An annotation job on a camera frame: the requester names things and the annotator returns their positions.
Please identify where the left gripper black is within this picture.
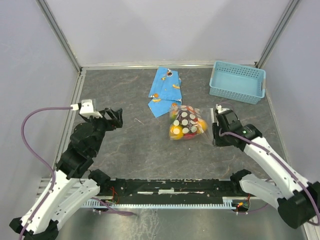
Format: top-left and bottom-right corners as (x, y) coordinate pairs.
(83, 106), (124, 154)

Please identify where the yellow green round fruit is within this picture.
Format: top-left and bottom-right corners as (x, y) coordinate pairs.
(197, 118), (208, 133)

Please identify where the clear zip top bag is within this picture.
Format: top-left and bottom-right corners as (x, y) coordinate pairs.
(168, 105), (213, 144)

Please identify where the small yellow fruit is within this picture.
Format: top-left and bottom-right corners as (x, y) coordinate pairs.
(169, 124), (184, 140)

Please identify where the red bell pepper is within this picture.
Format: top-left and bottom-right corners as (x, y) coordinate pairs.
(183, 133), (197, 140)

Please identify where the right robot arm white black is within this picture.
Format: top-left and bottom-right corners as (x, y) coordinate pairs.
(210, 105), (320, 229)

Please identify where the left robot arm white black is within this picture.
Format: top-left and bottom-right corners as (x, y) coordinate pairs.
(9, 103), (123, 240)

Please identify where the blue patterned cloth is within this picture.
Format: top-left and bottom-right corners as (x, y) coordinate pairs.
(148, 66), (182, 118)

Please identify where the light blue plastic basket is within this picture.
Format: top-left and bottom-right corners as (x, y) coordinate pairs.
(209, 61), (266, 105)

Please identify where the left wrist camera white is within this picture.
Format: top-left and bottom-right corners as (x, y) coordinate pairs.
(70, 99), (103, 119)

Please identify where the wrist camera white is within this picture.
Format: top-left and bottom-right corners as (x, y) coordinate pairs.
(215, 104), (230, 115)
(70, 99), (103, 119)

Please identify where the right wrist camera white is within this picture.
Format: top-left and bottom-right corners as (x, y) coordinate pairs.
(215, 104), (230, 115)

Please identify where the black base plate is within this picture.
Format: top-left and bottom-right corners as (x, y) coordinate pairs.
(98, 178), (248, 205)

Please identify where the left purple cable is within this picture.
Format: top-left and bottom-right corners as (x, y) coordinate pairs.
(18, 106), (82, 240)

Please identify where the purple cable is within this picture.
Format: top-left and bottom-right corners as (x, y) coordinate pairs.
(18, 106), (82, 240)
(218, 101), (320, 224)

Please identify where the light blue cable duct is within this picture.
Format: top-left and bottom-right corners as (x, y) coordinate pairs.
(81, 196), (247, 209)

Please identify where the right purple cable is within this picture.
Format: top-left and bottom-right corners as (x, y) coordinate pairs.
(218, 101), (320, 224)

